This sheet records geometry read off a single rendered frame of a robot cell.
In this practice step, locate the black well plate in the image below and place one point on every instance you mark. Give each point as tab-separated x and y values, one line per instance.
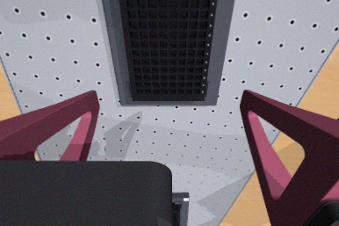
175	214
175	39

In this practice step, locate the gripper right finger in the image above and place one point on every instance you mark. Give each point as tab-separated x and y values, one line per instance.
290	201

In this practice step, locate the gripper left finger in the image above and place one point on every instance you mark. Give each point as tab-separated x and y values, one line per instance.
21	135

